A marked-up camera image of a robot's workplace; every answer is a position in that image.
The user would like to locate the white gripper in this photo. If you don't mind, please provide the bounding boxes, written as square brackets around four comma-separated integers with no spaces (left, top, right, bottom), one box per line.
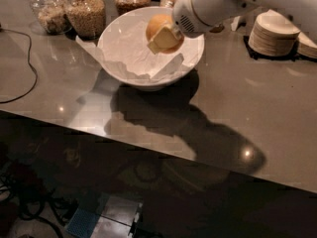
[147,0,217,55]

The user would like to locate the orange fruit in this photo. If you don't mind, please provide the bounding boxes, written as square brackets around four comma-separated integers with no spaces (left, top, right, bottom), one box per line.
[146,14,184,55]

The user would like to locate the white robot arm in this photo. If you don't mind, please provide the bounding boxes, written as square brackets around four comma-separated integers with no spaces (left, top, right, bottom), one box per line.
[148,0,317,54]

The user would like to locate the white bowl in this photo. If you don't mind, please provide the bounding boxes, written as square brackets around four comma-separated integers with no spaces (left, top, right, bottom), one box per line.
[97,6,206,92]

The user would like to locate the white paper liner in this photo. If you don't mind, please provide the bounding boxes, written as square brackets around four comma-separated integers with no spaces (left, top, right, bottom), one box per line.
[75,17,199,84]

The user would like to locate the glass jar with grains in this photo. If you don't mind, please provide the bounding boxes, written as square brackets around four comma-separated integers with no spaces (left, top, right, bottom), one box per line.
[66,0,106,40]

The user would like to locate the stack of white plates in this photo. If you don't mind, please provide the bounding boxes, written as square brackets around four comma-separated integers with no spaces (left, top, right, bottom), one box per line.
[248,10,300,57]

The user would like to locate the glass jar with light cereal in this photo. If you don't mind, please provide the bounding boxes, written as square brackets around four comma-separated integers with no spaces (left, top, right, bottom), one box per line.
[30,0,71,35]

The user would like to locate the black tray under plates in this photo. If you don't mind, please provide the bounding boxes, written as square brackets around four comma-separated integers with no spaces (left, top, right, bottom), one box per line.
[243,36,317,62]

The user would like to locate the blue and grey floor box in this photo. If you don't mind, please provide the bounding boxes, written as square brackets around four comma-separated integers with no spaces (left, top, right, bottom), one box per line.
[65,194,143,238]

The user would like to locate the white stand post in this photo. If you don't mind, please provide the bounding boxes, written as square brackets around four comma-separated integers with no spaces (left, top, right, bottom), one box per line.
[231,16,246,32]

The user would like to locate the black cable on table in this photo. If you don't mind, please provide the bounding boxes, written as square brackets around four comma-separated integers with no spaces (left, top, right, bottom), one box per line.
[0,27,39,104]

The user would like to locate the black floor cables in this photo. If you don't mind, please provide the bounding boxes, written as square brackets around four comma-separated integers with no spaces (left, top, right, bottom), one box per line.
[0,156,78,238]

